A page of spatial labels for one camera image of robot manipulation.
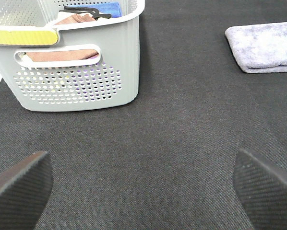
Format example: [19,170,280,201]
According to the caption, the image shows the black table mat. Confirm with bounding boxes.
[0,0,287,230]

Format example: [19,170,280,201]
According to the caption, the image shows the grey perforated laundry basket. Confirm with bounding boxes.
[0,0,145,112]

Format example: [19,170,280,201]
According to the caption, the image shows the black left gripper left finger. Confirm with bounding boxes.
[0,151,53,230]

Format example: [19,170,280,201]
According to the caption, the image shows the blue towel in basket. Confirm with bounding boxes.
[87,2,123,18]

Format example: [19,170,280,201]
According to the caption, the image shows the lavender towel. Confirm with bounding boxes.
[225,22,287,73]

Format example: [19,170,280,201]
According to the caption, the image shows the black strap in basket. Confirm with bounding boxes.
[59,6,112,20]

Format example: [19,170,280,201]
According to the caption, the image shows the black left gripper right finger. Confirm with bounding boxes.
[232,149,287,230]

